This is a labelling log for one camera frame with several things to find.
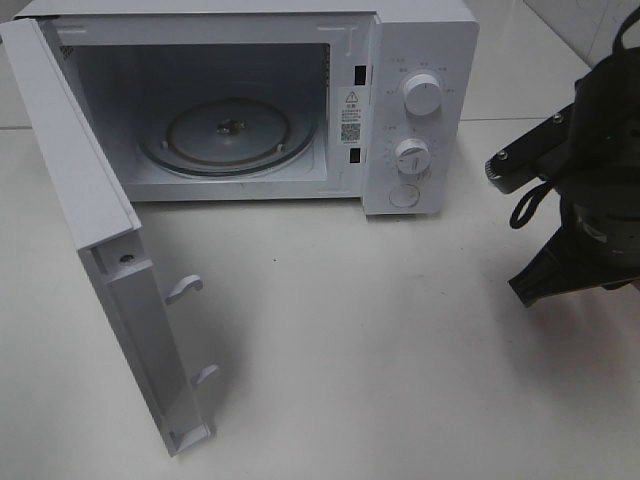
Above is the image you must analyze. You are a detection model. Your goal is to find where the glass microwave turntable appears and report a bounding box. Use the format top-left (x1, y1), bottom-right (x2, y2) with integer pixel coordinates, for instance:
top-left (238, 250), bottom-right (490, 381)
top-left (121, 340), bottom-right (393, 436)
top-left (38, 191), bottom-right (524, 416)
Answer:
top-left (138, 97), bottom-right (318, 178)

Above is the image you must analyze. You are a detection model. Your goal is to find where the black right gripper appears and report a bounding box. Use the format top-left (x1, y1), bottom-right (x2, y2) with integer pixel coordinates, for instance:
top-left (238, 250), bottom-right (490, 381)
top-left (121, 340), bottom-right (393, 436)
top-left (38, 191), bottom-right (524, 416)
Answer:
top-left (508, 197), bottom-right (639, 307)

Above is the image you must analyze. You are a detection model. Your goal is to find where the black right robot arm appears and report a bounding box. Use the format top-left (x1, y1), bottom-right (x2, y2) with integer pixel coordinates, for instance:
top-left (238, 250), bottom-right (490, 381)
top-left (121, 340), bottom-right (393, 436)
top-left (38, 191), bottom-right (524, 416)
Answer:
top-left (505, 49), bottom-right (639, 306)

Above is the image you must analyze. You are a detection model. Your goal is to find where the white microwave oven body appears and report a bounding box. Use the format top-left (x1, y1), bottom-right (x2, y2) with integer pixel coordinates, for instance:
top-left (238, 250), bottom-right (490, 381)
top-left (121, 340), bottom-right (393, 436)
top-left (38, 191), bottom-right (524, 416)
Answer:
top-left (10, 1), bottom-right (479, 215)

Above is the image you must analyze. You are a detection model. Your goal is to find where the white microwave door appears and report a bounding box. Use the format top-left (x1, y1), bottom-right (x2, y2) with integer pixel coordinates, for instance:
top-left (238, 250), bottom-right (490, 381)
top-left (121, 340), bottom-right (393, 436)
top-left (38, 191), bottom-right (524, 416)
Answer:
top-left (1, 18), bottom-right (217, 455)

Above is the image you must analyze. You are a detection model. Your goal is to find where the white timer knob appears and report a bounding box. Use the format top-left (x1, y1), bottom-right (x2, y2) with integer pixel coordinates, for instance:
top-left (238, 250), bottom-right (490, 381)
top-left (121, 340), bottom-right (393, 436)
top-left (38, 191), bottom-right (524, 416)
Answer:
top-left (395, 138), bottom-right (432, 175)

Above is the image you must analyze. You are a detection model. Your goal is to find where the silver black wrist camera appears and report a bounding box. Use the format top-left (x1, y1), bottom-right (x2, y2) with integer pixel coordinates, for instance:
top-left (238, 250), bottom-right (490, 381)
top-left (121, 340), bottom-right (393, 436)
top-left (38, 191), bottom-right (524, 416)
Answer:
top-left (485, 103), bottom-right (574, 194)

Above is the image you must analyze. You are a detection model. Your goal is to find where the white warning label sticker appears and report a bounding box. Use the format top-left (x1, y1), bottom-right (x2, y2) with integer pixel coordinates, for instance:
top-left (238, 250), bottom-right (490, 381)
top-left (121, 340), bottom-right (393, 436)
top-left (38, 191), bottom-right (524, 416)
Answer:
top-left (338, 87), bottom-right (364, 145)

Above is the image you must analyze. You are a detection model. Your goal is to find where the upper white power knob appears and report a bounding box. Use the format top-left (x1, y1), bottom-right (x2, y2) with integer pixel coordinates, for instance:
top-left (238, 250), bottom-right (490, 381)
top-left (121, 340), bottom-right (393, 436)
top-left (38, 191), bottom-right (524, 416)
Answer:
top-left (402, 72), bottom-right (442, 116)

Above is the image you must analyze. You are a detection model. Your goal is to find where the round door release button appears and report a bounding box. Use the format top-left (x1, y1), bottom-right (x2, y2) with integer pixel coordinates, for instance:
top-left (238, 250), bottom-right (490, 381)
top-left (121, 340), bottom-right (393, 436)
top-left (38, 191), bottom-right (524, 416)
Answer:
top-left (389, 184), bottom-right (420, 208)

